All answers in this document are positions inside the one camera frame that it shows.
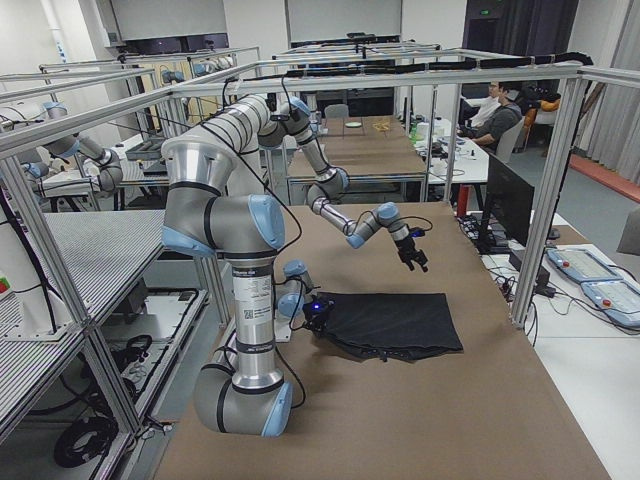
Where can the black graphic t-shirt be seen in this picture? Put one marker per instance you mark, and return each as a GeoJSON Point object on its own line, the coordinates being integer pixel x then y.
{"type": "Point", "coordinates": [407, 327]}

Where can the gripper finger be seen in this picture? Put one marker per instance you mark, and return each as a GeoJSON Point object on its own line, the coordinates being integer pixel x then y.
{"type": "Point", "coordinates": [407, 260]}
{"type": "Point", "coordinates": [421, 259]}

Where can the black computer monitor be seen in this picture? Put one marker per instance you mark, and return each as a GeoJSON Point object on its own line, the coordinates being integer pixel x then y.
{"type": "Point", "coordinates": [509, 201]}

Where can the far teach pendant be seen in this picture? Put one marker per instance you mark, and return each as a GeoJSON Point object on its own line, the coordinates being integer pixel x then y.
{"type": "Point", "coordinates": [580, 265]}

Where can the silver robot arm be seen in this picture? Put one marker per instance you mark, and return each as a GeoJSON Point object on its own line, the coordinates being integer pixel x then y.
{"type": "Point", "coordinates": [249, 395]}
{"type": "Point", "coordinates": [235, 130]}

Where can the teach pendant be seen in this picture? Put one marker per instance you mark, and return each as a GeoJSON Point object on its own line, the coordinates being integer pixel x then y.
{"type": "Point", "coordinates": [618, 299]}
{"type": "Point", "coordinates": [580, 265]}

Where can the aluminium frame cage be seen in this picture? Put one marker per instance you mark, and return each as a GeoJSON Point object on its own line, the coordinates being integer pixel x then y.
{"type": "Point", "coordinates": [30, 254]}

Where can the neighbouring robot arm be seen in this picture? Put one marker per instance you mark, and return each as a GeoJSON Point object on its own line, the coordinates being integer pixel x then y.
{"type": "Point", "coordinates": [98, 169]}

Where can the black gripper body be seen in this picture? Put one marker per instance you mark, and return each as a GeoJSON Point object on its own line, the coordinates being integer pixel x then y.
{"type": "Point", "coordinates": [315, 323]}
{"type": "Point", "coordinates": [406, 247]}

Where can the near teach pendant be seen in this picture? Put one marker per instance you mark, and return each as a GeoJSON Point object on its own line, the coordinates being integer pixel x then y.
{"type": "Point", "coordinates": [618, 299]}

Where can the seated person in hoodie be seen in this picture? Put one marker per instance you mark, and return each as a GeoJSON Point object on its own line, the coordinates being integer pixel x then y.
{"type": "Point", "coordinates": [506, 116]}

